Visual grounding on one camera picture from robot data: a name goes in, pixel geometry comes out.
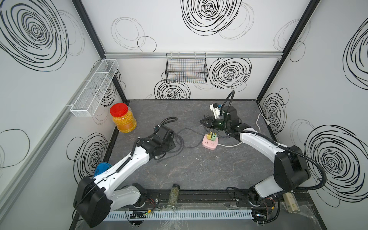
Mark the black wire basket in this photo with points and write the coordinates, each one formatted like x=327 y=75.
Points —
x=187 y=70

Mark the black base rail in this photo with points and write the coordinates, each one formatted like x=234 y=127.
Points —
x=157 y=198

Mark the green charger plug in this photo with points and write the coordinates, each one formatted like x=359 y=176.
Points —
x=214 y=136

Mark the red lid corn jar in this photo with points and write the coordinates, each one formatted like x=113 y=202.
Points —
x=123 y=117

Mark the aluminium wall rail left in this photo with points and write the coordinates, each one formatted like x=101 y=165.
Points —
x=16 y=150

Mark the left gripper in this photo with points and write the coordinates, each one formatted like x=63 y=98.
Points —
x=172 y=145

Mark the blue lid jar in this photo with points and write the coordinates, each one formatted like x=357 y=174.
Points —
x=102 y=167

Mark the aluminium wall rail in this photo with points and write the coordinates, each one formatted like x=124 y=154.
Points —
x=193 y=54
x=16 y=150

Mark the white wire shelf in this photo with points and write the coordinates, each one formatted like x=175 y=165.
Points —
x=98 y=89

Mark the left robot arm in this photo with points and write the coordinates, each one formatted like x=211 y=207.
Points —
x=97 y=196

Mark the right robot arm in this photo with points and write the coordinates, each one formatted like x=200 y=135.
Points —
x=291 y=168

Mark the beige small bottle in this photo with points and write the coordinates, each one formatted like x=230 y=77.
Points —
x=291 y=203

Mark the yellow charger plug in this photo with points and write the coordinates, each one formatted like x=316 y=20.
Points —
x=209 y=135

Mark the glass spice bottle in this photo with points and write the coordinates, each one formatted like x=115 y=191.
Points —
x=173 y=197

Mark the white slotted cable duct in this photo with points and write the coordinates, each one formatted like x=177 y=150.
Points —
x=181 y=215

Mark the aluminium wall rail back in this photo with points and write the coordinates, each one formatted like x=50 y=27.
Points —
x=193 y=54

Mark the pink power strip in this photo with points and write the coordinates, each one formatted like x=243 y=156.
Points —
x=209 y=144

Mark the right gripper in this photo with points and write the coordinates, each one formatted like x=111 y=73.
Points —
x=210 y=120

